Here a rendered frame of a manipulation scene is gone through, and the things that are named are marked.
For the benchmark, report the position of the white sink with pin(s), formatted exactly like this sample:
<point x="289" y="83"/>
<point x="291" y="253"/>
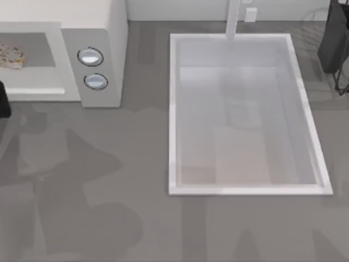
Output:
<point x="245" y="122"/>

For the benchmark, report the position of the round microwave knob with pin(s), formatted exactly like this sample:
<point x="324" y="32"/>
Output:
<point x="90" y="56"/>
<point x="95" y="81"/>

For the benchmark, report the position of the tall white tap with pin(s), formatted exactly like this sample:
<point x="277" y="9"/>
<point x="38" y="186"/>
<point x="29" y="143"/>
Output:
<point x="232" y="19"/>

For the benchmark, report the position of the pale microwave oven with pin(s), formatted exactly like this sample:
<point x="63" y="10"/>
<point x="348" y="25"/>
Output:
<point x="94" y="32"/>

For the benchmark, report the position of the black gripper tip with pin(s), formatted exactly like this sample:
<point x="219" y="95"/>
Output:
<point x="3" y="102"/>

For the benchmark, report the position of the speckled bread slice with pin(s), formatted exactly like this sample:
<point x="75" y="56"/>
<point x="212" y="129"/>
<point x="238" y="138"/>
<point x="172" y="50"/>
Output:
<point x="11" y="56"/>

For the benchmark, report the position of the black folding chair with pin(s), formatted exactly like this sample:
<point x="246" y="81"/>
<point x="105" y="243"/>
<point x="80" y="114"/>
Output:
<point x="334" y="41"/>

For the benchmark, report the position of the white wall socket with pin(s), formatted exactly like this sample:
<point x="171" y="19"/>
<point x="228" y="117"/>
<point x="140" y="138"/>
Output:
<point x="251" y="14"/>

